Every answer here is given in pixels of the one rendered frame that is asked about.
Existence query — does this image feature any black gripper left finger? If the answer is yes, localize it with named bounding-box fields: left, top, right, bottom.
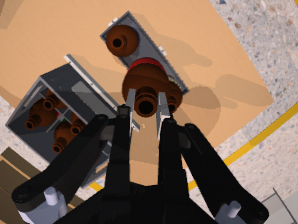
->
left=11, top=88, right=136, bottom=224

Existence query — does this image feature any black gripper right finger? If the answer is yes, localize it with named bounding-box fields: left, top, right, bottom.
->
left=156, top=92, right=269, bottom=224

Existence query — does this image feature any dark grey rectangular tray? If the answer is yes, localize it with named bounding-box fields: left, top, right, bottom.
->
left=100, top=10, right=189, bottom=96

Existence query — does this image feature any grey divided crate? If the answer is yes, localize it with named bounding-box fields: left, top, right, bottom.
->
left=5, top=63, right=116, bottom=189

